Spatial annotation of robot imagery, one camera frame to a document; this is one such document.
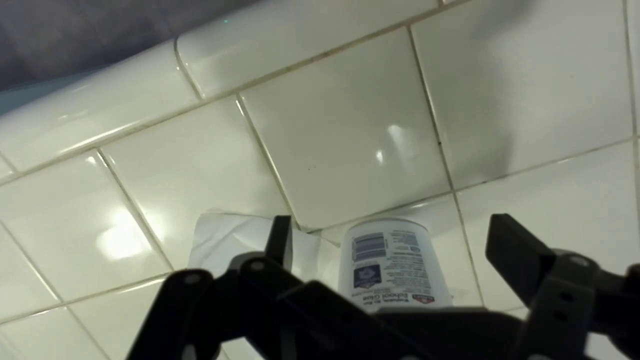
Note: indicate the white glue bottle orange cap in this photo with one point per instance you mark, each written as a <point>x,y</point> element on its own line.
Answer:
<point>393,262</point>

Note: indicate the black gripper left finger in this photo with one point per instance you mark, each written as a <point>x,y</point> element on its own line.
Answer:
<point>220,313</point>

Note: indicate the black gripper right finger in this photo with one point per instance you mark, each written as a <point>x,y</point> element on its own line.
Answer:
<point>573,301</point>

